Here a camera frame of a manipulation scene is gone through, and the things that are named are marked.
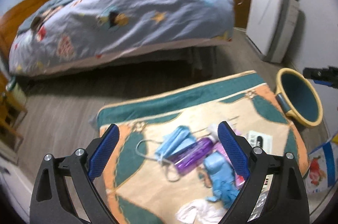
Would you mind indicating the white crumpled tissue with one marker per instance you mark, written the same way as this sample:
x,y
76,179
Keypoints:
x,y
200,210

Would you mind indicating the white printed paper box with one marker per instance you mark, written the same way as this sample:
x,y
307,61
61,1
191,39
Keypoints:
x,y
258,139

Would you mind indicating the white air purifier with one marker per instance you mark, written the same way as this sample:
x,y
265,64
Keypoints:
x,y
270,27

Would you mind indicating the wooden stool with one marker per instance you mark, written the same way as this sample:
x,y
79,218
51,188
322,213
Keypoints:
x,y
11,110

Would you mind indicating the blue yellow cardboard box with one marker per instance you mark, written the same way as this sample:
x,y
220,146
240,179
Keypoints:
x,y
323,167

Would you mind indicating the purple spray bottle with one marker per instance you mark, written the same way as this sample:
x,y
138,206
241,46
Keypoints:
x,y
193,156

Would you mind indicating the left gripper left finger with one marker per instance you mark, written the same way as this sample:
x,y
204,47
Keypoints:
x,y
51,201

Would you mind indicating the blue face mask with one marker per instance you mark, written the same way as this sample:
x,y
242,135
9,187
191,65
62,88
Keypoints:
x,y
172,145

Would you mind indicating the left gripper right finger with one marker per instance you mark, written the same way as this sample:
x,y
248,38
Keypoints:
x,y
286,200

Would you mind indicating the wooden bed headboard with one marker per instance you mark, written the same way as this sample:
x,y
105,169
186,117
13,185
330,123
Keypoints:
x,y
12,19

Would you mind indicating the blue rubber glove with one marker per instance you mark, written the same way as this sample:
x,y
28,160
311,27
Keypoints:
x,y
222,178

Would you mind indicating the green white small bin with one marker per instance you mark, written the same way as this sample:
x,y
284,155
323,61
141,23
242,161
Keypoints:
x,y
14,88

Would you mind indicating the yellow teal trash bin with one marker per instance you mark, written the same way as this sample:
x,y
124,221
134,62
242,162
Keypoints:
x,y
297,98

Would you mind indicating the teal orange patterned cushion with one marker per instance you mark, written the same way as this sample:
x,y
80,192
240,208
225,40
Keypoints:
x,y
137,189

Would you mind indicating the wooden cabinet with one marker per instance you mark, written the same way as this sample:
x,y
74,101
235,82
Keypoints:
x,y
241,13

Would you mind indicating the blue cartoon duvet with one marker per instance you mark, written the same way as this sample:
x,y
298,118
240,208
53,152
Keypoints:
x,y
65,35

